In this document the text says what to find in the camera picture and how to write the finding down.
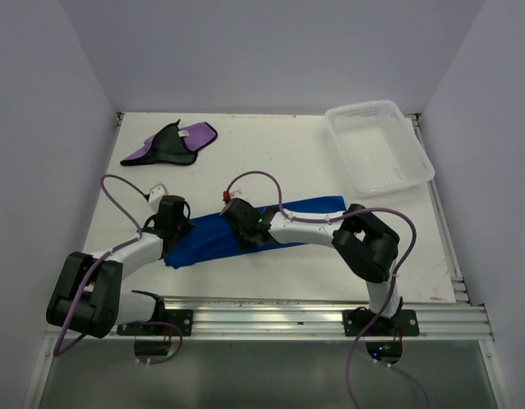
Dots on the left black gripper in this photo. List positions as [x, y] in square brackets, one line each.
[186, 226]

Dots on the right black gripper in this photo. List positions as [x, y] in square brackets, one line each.
[243, 244]

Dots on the blue towel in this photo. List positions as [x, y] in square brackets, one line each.
[212, 238]

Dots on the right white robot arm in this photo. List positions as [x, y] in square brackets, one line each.
[367, 245]

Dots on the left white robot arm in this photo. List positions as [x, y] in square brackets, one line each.
[87, 297]

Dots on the purple and grey towel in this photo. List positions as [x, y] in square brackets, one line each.
[173, 145]

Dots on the white plastic basket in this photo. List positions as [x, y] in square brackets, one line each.
[379, 148]

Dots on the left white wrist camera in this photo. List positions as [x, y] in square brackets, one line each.
[155, 195]

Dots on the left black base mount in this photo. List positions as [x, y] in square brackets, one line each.
[181, 318]

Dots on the aluminium frame rail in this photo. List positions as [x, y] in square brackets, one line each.
[300, 320]

